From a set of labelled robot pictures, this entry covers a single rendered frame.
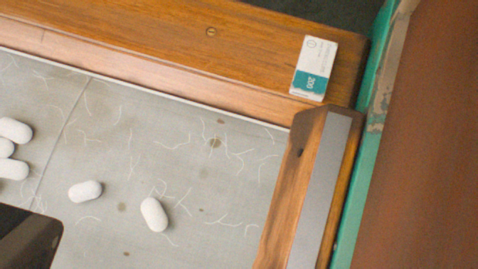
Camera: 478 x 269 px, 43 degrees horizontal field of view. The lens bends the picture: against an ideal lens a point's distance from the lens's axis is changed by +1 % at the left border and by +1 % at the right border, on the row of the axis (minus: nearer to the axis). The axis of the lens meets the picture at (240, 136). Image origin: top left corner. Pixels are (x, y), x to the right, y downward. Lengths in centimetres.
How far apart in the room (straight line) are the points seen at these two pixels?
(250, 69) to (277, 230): 19
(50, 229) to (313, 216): 26
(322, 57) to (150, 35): 18
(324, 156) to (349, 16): 105
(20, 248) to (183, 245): 35
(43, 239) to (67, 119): 37
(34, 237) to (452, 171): 20
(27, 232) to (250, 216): 36
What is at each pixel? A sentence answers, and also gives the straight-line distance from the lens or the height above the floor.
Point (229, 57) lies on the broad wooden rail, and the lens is 64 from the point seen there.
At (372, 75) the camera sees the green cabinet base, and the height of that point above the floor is 83.
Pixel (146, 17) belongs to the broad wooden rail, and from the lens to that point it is 66.
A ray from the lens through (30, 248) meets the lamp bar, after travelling 29.
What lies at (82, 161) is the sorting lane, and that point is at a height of 74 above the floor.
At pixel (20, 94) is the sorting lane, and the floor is 74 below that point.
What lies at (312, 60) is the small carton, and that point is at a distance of 62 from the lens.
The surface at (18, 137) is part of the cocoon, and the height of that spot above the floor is 76.
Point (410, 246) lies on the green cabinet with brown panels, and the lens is 34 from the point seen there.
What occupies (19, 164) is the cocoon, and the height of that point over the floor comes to 76.
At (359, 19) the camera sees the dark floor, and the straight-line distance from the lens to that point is 154.
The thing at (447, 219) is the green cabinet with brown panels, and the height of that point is 108.
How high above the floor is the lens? 135
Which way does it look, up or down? 75 degrees down
